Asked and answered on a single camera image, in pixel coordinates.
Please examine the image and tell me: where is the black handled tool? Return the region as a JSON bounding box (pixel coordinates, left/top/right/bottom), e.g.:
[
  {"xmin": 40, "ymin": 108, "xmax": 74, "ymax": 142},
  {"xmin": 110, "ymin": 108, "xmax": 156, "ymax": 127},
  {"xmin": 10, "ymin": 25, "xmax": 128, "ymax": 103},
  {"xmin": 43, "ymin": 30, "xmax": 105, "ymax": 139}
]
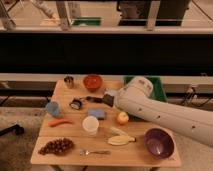
[{"xmin": 86, "ymin": 96, "xmax": 102, "ymax": 103}]

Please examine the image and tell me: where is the grey whiteboard eraser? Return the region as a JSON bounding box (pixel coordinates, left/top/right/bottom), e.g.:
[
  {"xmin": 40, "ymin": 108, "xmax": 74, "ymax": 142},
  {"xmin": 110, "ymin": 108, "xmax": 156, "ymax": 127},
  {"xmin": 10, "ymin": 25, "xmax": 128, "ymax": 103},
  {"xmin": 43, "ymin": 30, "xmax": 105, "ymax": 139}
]
[{"xmin": 104, "ymin": 88, "xmax": 117, "ymax": 96}]

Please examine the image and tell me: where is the green box in background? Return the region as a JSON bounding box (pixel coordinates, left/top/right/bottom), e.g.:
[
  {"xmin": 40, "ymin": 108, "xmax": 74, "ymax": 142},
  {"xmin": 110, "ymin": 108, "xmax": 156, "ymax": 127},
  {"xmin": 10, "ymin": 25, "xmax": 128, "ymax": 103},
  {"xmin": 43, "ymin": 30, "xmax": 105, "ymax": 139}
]
[{"xmin": 73, "ymin": 17, "xmax": 101, "ymax": 26}]

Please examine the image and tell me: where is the yellow banana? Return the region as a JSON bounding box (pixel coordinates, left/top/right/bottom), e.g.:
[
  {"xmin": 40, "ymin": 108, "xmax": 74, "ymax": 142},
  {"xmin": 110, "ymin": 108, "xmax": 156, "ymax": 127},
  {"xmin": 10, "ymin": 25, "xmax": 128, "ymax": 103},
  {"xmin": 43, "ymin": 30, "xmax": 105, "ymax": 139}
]
[{"xmin": 108, "ymin": 135, "xmax": 136, "ymax": 146}]

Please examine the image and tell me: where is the red bowl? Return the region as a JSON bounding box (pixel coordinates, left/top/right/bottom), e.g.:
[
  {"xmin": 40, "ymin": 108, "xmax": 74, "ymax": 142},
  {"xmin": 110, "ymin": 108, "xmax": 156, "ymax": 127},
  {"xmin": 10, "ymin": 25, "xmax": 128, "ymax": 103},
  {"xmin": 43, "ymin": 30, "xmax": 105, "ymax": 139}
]
[{"xmin": 83, "ymin": 74, "xmax": 103, "ymax": 92}]

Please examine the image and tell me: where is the bunch of dark grapes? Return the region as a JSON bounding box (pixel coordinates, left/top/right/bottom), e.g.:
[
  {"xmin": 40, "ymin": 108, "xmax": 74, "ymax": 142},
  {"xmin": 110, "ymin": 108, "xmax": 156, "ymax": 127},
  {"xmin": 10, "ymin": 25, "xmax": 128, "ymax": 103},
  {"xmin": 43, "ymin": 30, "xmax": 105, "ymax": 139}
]
[{"xmin": 38, "ymin": 138, "xmax": 74, "ymax": 155}]

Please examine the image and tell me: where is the white plastic cup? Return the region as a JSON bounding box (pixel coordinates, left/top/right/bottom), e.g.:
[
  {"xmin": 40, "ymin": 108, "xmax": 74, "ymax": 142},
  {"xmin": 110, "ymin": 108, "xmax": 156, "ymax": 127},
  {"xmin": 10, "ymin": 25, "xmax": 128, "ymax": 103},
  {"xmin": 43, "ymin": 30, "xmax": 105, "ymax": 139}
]
[{"xmin": 82, "ymin": 116, "xmax": 99, "ymax": 136}]

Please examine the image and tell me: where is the metal fork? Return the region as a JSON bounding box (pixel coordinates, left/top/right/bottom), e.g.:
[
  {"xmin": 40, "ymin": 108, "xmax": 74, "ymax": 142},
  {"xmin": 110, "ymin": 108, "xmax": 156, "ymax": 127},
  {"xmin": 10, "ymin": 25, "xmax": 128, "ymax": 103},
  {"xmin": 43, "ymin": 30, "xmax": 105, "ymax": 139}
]
[{"xmin": 79, "ymin": 149, "xmax": 111, "ymax": 155}]

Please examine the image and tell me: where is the red yellow apple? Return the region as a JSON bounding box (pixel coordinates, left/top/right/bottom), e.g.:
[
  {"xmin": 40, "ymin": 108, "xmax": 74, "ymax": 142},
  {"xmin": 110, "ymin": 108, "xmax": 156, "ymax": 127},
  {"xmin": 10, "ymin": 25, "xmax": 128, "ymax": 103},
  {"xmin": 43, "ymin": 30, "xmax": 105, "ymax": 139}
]
[{"xmin": 116, "ymin": 112, "xmax": 129, "ymax": 125}]

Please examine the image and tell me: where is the green plastic tray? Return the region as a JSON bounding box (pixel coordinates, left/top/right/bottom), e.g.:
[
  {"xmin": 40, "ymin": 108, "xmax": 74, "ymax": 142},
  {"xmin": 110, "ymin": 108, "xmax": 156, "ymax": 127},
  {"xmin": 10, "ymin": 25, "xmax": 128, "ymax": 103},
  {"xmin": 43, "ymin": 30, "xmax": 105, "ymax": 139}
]
[{"xmin": 123, "ymin": 75, "xmax": 169, "ymax": 103}]

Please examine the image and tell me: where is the purple bowl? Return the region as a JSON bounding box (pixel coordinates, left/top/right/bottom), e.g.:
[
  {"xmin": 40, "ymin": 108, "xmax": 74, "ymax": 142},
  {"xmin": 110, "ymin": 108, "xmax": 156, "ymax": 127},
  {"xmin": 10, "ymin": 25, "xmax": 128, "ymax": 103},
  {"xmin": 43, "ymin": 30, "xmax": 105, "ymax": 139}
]
[{"xmin": 144, "ymin": 128, "xmax": 174, "ymax": 159}]

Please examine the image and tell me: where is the blue plastic cup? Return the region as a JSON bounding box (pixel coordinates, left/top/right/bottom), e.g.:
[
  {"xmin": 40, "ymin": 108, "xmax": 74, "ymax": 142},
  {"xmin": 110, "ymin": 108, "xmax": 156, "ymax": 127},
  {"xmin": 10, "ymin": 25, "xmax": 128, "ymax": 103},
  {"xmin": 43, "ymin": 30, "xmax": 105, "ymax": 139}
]
[{"xmin": 45, "ymin": 102, "xmax": 60, "ymax": 118}]

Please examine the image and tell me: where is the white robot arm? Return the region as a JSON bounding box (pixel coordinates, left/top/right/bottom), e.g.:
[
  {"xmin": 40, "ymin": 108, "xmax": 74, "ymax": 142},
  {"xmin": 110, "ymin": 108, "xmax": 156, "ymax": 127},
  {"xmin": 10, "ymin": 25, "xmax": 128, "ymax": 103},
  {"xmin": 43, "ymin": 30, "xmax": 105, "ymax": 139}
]
[{"xmin": 103, "ymin": 76, "xmax": 213, "ymax": 147}]

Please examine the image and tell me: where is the wooden table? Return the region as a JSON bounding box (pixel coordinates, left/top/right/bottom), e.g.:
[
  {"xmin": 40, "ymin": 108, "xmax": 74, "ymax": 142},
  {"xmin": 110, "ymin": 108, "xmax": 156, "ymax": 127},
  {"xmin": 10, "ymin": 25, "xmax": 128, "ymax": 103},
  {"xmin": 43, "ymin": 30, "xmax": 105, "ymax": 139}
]
[{"xmin": 31, "ymin": 80, "xmax": 181, "ymax": 167}]

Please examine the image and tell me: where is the small metal cup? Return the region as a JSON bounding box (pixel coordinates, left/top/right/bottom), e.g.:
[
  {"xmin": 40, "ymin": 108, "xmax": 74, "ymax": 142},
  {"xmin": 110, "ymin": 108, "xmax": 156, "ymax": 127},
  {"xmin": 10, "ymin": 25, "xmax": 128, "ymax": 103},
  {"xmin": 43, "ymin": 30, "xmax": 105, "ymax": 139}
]
[{"xmin": 64, "ymin": 76, "xmax": 74, "ymax": 88}]

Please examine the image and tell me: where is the blue sponge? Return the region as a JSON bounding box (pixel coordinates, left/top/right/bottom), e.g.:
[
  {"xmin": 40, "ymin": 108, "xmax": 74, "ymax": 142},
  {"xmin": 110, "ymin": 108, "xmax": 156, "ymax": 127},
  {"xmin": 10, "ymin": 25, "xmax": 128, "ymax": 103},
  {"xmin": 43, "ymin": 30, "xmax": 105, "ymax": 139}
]
[{"xmin": 87, "ymin": 109, "xmax": 106, "ymax": 120}]

